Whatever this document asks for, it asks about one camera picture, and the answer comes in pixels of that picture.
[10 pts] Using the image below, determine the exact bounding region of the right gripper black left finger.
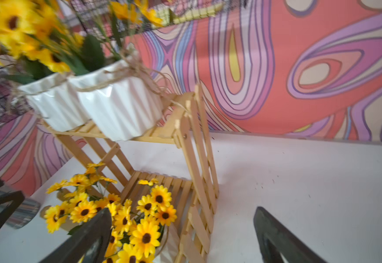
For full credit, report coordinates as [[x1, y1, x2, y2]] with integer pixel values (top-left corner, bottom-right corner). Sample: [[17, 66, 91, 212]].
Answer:
[[41, 208, 112, 263]]

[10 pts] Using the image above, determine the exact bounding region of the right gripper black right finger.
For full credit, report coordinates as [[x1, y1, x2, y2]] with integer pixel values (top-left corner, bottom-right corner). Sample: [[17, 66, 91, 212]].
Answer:
[[253, 207, 325, 263]]

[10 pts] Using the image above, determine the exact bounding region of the sunflower pot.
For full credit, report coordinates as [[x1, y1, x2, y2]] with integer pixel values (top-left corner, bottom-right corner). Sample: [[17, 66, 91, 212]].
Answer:
[[104, 178, 177, 263], [0, 1, 89, 132], [43, 162, 118, 233], [29, 0, 179, 142]]

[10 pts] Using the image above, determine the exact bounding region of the clear cup of pencils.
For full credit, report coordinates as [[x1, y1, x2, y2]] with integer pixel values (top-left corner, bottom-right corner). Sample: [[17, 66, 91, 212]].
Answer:
[[0, 179, 41, 229]]

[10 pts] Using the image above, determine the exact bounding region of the wooden two-tier shelf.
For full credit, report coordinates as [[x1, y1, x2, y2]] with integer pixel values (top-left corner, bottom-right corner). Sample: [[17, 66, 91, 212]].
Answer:
[[52, 84, 219, 263]]

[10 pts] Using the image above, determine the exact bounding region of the black wire basket back wall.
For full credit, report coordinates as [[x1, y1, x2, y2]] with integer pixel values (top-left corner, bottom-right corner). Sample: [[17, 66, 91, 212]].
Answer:
[[0, 1, 248, 127]]

